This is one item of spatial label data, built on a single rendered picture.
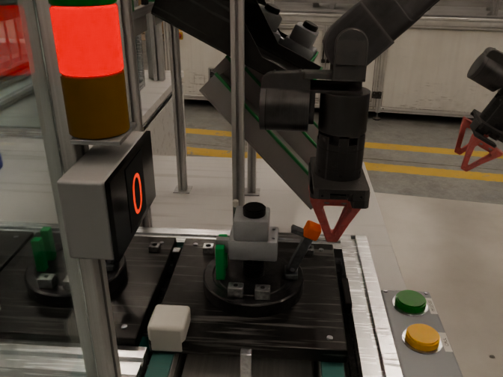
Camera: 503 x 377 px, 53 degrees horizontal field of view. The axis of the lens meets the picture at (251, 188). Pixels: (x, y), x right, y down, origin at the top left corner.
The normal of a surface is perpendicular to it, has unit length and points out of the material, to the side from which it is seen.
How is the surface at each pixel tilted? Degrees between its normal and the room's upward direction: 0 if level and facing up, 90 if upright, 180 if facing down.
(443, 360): 0
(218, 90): 90
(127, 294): 0
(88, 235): 90
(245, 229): 90
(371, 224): 0
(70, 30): 90
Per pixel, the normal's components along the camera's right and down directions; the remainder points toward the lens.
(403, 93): -0.22, 0.42
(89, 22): 0.40, 0.40
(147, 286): 0.00, -0.90
